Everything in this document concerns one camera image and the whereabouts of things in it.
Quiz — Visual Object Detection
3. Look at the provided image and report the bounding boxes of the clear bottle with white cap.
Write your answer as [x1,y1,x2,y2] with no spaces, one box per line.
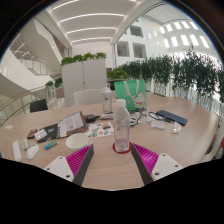
[100,83,113,114]

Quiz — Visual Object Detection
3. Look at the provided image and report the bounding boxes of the green hedge plant row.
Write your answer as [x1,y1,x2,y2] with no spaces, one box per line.
[107,48,224,104]

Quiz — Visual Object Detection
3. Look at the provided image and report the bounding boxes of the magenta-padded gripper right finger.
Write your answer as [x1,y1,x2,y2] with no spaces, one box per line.
[129,143,184,186]

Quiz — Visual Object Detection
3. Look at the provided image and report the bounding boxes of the white cup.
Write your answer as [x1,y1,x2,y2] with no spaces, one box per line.
[65,133,92,152]

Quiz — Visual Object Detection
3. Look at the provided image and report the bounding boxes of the small clear plastic bag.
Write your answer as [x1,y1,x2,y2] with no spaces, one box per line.
[171,121,183,135]

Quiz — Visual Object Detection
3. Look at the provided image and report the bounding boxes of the clear plastic drink bottle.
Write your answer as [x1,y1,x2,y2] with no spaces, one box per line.
[112,98,132,153]

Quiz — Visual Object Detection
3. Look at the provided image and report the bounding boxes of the black chair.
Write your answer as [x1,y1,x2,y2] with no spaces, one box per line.
[29,98,49,114]

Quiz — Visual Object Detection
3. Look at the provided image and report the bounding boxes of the tangle of black cables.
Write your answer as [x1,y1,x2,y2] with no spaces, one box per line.
[99,108,168,128]

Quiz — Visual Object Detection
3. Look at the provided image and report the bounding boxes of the white chair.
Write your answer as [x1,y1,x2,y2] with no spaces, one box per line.
[73,88,103,107]

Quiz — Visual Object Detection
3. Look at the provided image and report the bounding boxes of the glass railing with wooden handrail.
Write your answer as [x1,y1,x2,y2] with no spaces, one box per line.
[0,85,48,126]

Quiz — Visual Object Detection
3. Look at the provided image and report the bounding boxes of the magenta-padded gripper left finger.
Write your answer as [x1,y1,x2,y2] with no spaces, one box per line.
[42,143,95,188]

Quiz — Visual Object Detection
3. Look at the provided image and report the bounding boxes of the small white box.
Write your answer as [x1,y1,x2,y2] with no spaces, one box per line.
[150,120,167,130]

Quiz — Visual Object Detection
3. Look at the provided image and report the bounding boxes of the small grey computer mouse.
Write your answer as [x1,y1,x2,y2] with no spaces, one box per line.
[21,138,30,151]

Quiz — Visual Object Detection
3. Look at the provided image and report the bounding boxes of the white cabinet with plants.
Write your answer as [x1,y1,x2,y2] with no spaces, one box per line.
[60,52,108,108]

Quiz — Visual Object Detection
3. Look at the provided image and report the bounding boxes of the wooden planter with green plants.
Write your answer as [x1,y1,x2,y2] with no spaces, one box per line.
[44,76,65,99]

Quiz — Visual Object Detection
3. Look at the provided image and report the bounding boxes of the green tote bag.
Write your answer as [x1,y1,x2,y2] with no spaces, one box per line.
[114,79,148,112]

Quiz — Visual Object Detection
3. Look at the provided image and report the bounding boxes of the small teal blue item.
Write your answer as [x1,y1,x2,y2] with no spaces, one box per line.
[44,139,59,151]

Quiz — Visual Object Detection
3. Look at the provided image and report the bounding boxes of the dark blue keyboard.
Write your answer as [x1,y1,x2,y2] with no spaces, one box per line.
[155,109,189,127]

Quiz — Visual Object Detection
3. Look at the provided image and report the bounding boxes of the ceiling light strips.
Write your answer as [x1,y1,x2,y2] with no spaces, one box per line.
[53,0,138,43]

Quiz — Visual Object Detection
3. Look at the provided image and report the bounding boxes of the small red black box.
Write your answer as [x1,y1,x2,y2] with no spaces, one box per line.
[26,128,39,140]

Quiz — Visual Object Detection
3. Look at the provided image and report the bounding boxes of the colourful sticker sheet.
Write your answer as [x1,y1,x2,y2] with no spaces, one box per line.
[84,121,116,139]

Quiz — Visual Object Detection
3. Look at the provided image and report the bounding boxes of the small white packet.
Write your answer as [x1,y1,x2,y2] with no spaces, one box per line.
[34,129,49,142]

